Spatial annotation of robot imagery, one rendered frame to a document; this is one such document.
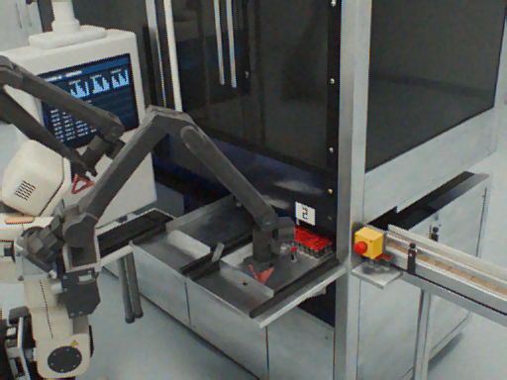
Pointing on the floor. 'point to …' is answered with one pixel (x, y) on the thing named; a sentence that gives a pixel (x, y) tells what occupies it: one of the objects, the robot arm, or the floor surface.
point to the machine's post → (351, 176)
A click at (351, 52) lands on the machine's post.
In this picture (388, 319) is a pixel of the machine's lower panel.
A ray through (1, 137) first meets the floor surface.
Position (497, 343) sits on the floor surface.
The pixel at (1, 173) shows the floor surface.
